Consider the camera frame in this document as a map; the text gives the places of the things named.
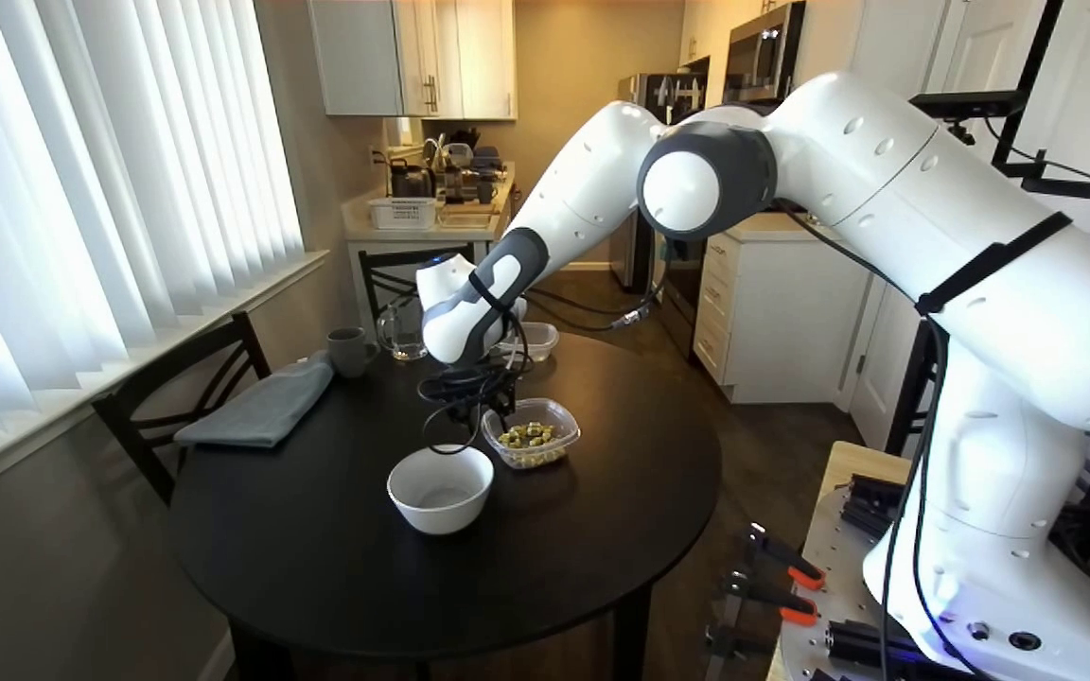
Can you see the black chair back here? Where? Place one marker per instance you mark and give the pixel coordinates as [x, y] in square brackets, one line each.
[388, 279]

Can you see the grey folded cloth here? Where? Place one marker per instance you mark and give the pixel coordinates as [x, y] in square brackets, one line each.
[265, 410]

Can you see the dark grey mug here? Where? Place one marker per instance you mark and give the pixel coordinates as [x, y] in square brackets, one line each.
[349, 354]

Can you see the clear plastic lunchbox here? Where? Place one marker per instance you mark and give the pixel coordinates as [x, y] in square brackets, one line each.
[551, 410]

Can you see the white ceramic bowl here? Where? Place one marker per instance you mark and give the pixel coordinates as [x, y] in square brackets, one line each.
[441, 494]

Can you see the black camera stand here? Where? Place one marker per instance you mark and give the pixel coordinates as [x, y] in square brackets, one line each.
[1010, 77]

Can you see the black chair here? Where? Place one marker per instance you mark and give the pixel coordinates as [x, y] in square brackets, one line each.
[179, 388]
[388, 279]

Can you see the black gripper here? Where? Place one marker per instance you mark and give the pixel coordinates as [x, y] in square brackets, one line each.
[464, 390]

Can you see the kitchen sink counter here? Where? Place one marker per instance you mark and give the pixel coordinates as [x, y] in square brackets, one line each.
[391, 225]

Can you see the clear drinking glass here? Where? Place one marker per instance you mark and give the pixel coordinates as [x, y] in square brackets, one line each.
[398, 332]

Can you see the orange handled clamp upper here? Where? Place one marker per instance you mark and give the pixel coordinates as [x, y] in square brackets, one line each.
[782, 553]

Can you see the yellow food pieces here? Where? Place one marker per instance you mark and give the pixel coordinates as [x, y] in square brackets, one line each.
[528, 438]

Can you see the white kitchen island cabinet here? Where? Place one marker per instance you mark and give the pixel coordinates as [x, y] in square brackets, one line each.
[776, 317]

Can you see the orange handled clamp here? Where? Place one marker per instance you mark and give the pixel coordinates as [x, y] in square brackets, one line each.
[784, 605]
[782, 553]

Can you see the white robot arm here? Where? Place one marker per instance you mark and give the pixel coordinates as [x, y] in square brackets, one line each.
[966, 568]

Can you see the white vertical blinds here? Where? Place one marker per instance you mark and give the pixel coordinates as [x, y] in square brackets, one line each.
[142, 180]

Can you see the orange handled clamp lower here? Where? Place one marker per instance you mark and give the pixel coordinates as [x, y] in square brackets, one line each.
[784, 605]

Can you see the black chair left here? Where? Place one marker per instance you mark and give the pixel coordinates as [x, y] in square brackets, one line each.
[179, 388]

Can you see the wooden side table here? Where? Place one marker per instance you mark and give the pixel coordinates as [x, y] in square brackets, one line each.
[837, 549]

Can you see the white upper cabinets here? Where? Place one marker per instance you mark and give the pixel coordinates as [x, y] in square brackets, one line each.
[420, 57]

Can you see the round black table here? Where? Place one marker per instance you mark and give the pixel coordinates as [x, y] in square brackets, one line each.
[306, 559]

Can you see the clear plastic lid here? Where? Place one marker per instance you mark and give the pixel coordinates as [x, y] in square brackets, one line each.
[536, 338]

